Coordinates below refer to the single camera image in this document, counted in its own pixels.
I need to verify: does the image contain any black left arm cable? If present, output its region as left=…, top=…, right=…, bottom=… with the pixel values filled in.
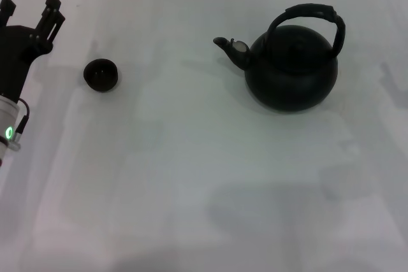
left=11, top=98, right=31, bottom=143

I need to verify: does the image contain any black round teacup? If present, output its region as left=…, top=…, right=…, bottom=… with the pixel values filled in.
left=83, top=57, right=120, bottom=94

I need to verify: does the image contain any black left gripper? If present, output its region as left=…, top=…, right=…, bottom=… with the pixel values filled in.
left=0, top=0, right=66, bottom=101

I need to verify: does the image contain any black teapot with arched handle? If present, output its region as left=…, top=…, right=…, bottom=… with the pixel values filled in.
left=212, top=3, right=347, bottom=113

